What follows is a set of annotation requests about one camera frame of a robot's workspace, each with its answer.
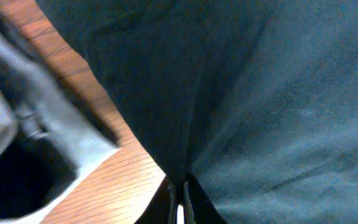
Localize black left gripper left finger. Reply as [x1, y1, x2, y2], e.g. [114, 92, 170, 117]
[135, 177, 178, 224]

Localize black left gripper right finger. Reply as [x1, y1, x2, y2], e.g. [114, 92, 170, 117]
[183, 174, 227, 224]

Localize black t-shirt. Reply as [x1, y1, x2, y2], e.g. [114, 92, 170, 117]
[39, 0, 358, 223]

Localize folded dark grey shorts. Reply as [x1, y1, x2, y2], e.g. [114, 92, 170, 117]
[0, 11, 118, 223]

